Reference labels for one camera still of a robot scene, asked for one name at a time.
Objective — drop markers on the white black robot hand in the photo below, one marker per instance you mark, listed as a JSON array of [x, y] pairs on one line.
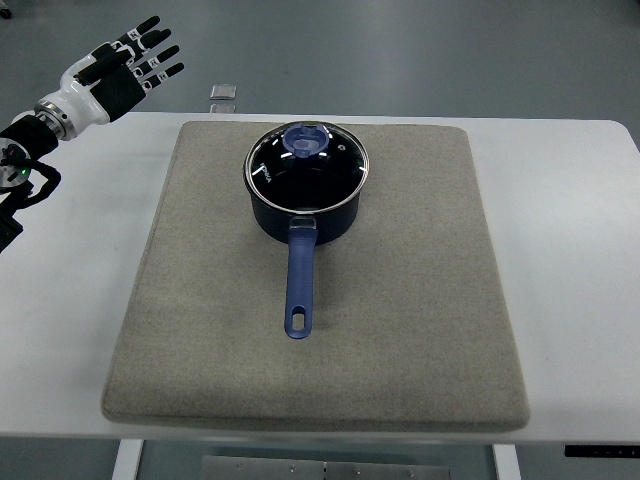
[[110, 81]]

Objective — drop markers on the glass pot lid blue knob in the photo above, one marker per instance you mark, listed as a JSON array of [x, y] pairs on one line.
[[306, 166]]

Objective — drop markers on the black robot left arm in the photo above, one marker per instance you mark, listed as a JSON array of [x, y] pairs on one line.
[[25, 180]]

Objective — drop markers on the clear floor plate lower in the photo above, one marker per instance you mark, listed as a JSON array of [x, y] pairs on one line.
[[222, 108]]

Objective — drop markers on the clear floor plate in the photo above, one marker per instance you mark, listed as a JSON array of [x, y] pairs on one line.
[[223, 92], [222, 108]]

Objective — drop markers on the clear floor plate upper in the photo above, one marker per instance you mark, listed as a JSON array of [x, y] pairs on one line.
[[223, 92]]

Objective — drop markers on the dark blue saucepan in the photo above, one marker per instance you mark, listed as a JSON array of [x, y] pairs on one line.
[[302, 232]]

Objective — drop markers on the white table leg left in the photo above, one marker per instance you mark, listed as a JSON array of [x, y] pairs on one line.
[[128, 458]]

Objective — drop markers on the white table leg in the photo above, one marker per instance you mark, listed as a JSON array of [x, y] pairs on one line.
[[128, 458], [506, 462]]

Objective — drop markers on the beige fabric mat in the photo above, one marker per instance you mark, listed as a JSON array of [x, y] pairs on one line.
[[410, 333]]

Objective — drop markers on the white table leg right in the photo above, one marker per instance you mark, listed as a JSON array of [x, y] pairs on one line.
[[506, 462]]

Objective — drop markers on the black table control panel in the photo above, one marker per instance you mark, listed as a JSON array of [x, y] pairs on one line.
[[602, 451]]

